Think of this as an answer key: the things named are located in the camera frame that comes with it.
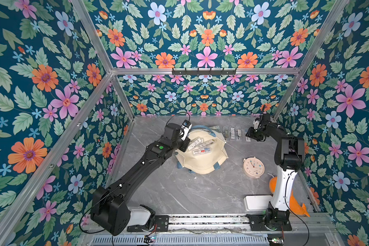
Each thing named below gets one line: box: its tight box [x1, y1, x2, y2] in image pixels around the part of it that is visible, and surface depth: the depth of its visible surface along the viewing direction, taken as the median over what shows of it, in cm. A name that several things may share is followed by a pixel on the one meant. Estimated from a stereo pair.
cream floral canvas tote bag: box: [175, 125, 229, 175], surface depth 97 cm
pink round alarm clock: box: [242, 156, 265, 179], surface depth 92 cm
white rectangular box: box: [243, 194, 274, 213], surface depth 79 cm
